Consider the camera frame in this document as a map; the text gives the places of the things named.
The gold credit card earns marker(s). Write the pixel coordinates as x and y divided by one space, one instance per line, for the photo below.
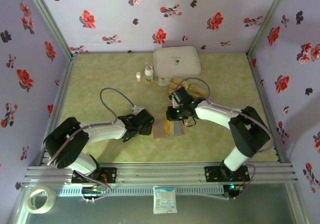
198 90
178 80
173 85
168 127

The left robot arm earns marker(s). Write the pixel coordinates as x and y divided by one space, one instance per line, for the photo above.
105 131

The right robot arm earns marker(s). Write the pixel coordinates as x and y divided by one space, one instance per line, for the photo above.
212 112

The small white pill bottle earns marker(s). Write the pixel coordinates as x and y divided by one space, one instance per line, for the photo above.
138 77

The white medicine box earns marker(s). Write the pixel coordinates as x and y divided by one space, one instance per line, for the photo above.
175 64

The large white pill bottle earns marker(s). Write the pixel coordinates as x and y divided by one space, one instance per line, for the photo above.
149 72

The white wipes packet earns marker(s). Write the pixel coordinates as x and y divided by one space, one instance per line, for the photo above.
165 200

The clear tape roll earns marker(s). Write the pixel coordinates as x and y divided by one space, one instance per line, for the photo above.
50 206

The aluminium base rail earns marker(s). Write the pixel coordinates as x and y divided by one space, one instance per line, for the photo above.
160 176

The aluminium side rail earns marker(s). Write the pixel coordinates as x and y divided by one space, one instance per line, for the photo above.
64 91
261 91

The aluminium corner post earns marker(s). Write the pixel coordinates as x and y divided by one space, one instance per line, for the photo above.
267 21
51 21

